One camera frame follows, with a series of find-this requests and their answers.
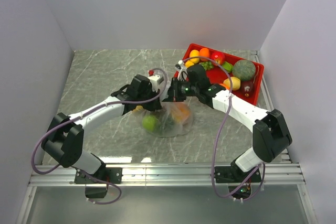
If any yellow orange fake mango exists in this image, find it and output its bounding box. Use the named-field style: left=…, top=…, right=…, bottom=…
left=132, top=105, right=143, bottom=112

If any aluminium mounting rail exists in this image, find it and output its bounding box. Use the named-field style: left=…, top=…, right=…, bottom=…
left=28, top=163, right=306, bottom=187

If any clear plastic bag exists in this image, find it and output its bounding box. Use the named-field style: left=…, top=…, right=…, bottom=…
left=132, top=79, right=193, bottom=137

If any orange fake persimmon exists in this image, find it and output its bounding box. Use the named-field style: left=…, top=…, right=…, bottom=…
left=219, top=83, right=230, bottom=90

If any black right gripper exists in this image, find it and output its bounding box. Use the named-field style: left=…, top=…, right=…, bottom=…
left=161, top=78, right=199, bottom=103

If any red plastic tray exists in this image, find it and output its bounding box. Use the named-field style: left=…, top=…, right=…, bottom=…
left=183, top=44, right=264, bottom=105

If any yellow fake lemon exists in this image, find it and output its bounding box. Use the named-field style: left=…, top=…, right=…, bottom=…
left=189, top=49, right=200, bottom=62

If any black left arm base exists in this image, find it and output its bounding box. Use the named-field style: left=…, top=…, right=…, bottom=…
left=74, top=166, right=123, bottom=205

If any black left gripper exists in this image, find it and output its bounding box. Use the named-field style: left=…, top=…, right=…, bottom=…
left=137, top=86, right=161, bottom=111

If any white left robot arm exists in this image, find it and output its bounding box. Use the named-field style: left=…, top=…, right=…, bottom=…
left=41, top=74, right=167, bottom=183

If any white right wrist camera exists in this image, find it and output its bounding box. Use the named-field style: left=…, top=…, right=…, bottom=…
left=175, top=60, right=187, bottom=81

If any green fake cantaloupe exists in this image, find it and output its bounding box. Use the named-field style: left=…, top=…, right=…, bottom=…
left=232, top=60, right=256, bottom=81

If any orange fake orange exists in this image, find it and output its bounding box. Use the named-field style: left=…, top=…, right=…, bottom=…
left=199, top=48, right=211, bottom=58

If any green fake apple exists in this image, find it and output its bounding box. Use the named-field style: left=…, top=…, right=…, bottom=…
left=142, top=115, right=159, bottom=132

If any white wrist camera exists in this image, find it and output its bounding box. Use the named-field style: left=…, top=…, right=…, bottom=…
left=148, top=70, right=164, bottom=92
left=175, top=60, right=187, bottom=81

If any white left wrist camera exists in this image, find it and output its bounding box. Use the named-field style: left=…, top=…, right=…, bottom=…
left=148, top=70, right=164, bottom=92

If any red fake pomegranate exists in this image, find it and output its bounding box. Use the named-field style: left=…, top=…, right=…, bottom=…
left=211, top=51, right=225, bottom=65

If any dark red fake plum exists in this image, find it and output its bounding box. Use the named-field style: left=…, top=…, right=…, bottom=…
left=240, top=80, right=254, bottom=97

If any bumpy yellow fake citron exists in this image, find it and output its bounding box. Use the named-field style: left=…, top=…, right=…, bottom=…
left=184, top=60, right=194, bottom=68

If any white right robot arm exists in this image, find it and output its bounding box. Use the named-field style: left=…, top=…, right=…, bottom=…
left=165, top=61, right=292, bottom=182

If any orange fake pineapple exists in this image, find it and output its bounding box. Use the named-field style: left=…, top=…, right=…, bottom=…
left=171, top=103, right=191, bottom=124

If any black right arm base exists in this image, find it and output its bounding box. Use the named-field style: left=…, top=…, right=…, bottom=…
left=212, top=165, right=261, bottom=184

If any pale yellow fake pear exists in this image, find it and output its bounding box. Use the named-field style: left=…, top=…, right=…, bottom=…
left=223, top=77, right=241, bottom=91

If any green fake grape bunch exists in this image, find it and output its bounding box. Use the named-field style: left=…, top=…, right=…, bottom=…
left=200, top=61, right=214, bottom=71

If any green fake starfruit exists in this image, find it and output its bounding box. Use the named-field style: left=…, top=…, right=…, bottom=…
left=222, top=61, right=233, bottom=73

